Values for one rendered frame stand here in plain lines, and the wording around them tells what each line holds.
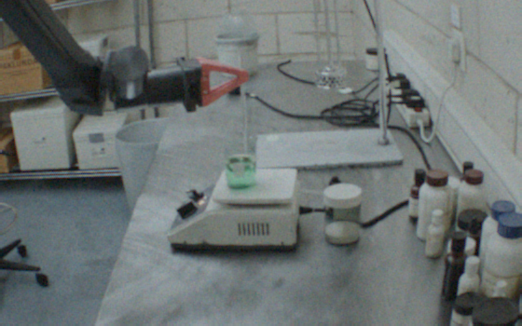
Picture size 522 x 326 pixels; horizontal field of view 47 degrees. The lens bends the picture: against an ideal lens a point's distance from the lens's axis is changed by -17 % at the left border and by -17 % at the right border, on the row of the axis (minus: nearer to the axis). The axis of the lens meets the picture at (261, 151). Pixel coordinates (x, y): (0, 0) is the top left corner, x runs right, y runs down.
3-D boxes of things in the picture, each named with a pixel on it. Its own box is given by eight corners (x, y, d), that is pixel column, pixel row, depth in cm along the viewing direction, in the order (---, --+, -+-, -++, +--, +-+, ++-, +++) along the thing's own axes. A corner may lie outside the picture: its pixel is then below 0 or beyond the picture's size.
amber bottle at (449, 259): (462, 300, 85) (472, 241, 82) (438, 301, 86) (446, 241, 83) (463, 286, 89) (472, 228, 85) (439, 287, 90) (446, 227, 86)
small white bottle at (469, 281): (453, 304, 84) (460, 255, 82) (472, 301, 84) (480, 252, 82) (457, 316, 82) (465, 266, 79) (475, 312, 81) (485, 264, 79)
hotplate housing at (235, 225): (168, 250, 107) (161, 204, 105) (184, 215, 119) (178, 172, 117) (310, 251, 105) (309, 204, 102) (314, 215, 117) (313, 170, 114)
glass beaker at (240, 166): (266, 190, 107) (262, 139, 104) (231, 197, 105) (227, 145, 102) (251, 177, 112) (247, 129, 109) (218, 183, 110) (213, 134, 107)
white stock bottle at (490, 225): (468, 274, 92) (477, 205, 88) (492, 259, 95) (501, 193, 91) (495, 288, 86) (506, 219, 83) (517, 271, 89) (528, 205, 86)
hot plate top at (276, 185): (211, 204, 104) (210, 198, 104) (223, 173, 115) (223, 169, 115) (292, 203, 103) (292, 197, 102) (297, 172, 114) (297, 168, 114)
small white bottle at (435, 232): (429, 249, 101) (433, 207, 99) (444, 251, 99) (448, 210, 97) (422, 256, 99) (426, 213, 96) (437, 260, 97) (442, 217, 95)
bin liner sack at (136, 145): (120, 240, 274) (105, 146, 260) (132, 209, 305) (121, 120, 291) (199, 240, 273) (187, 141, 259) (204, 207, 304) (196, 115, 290)
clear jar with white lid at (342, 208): (353, 247, 105) (355, 200, 102) (318, 243, 107) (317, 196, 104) (365, 230, 110) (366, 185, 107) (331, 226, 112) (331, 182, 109)
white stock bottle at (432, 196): (411, 240, 104) (416, 178, 101) (422, 224, 109) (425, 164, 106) (444, 245, 102) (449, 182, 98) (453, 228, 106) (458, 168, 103)
